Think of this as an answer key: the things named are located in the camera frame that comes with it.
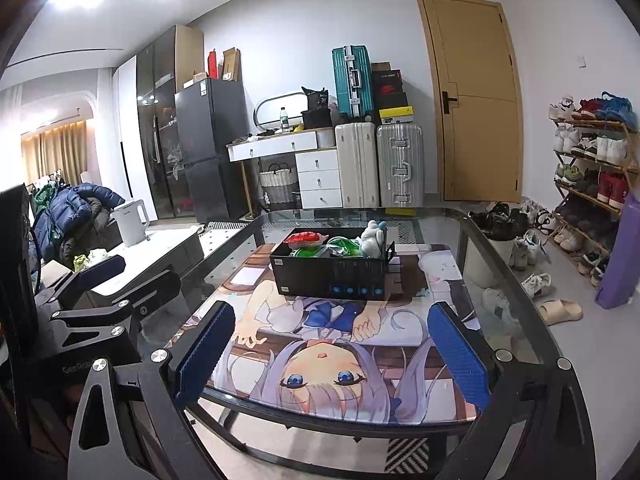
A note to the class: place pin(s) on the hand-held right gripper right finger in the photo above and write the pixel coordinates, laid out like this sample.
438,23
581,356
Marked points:
460,355

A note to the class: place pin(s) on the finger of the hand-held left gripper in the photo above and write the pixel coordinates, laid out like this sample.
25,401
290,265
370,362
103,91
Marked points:
102,266
160,287

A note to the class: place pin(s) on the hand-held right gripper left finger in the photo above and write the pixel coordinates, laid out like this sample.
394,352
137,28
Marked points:
202,355

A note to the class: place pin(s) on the black storage box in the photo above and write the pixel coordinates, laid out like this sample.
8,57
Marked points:
320,280

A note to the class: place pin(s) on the small green and white packet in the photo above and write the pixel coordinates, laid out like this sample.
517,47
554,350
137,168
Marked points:
302,253

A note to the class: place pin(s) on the white plush toy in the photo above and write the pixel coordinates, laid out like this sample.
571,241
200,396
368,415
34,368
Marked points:
372,240

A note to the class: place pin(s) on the red and white packet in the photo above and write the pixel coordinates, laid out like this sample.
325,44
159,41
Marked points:
305,239

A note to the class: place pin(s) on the large green and white packet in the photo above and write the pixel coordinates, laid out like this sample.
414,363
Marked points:
345,249

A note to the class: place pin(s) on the crumpled green white bag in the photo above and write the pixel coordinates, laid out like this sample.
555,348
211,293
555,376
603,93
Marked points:
90,259

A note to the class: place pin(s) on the white side table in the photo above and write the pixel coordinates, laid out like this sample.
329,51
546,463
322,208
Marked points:
160,250

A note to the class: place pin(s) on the white electric kettle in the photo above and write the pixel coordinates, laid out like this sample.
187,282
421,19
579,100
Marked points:
132,222

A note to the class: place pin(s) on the white sneaker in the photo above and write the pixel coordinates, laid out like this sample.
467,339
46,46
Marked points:
497,305
535,285

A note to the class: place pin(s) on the blue puffer jacket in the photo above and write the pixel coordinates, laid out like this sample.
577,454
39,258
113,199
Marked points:
70,210

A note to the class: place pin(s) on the black flat panel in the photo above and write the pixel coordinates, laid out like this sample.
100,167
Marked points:
12,260

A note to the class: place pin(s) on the white bin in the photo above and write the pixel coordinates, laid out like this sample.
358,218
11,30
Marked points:
487,265

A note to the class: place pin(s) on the beige slipper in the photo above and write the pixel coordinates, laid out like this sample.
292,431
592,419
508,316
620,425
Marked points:
560,310

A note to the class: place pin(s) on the beige curtain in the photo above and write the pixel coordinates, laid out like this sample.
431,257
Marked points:
55,150

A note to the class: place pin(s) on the printed desk mat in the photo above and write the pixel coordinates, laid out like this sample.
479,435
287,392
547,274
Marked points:
325,385

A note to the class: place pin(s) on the dark glass wardrobe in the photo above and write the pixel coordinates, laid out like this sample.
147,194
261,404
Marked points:
155,135

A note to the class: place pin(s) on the wicker basket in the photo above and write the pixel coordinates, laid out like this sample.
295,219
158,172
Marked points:
277,182

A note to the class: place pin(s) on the dark grey fridge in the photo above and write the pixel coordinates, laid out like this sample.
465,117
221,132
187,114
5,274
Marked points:
210,135

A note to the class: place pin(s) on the purple yoga mat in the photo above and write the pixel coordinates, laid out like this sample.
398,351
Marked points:
620,260

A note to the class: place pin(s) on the white dresser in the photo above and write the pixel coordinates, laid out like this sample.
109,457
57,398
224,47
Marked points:
320,180

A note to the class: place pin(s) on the silver suitcase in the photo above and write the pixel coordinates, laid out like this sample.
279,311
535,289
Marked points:
400,165

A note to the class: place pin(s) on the wooden shoe rack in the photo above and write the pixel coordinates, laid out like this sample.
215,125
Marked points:
582,196

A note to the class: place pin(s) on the clear water bottle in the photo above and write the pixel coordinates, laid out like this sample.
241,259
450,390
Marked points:
284,122

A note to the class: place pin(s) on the oval mirror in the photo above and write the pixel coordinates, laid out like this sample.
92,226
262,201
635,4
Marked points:
270,110

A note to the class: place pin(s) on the cream suitcase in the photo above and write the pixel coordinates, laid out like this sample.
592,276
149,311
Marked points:
357,165

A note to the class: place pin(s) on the collection of assorted shoes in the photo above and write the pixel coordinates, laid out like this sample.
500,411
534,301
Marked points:
610,185

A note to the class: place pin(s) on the red slim box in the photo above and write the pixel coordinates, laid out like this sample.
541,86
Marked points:
212,62

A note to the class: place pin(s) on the open brown cardboard box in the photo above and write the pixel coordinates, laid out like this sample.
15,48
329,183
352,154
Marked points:
231,65

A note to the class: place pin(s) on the black bag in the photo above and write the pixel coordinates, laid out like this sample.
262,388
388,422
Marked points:
317,110

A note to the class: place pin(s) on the wooden door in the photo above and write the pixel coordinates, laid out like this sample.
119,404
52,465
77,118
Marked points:
475,110

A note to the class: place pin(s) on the yellow and black shoe box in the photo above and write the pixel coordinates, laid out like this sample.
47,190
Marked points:
397,116

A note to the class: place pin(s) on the plain black shoe box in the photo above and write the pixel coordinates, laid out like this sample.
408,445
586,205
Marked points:
392,101

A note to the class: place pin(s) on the teal suitcase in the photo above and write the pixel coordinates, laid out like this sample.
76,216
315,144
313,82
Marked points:
350,85

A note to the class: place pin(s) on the black shoe box red logo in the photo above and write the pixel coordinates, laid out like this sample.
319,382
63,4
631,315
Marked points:
387,82

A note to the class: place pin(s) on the glass table with black frame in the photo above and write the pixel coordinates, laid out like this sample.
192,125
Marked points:
480,280

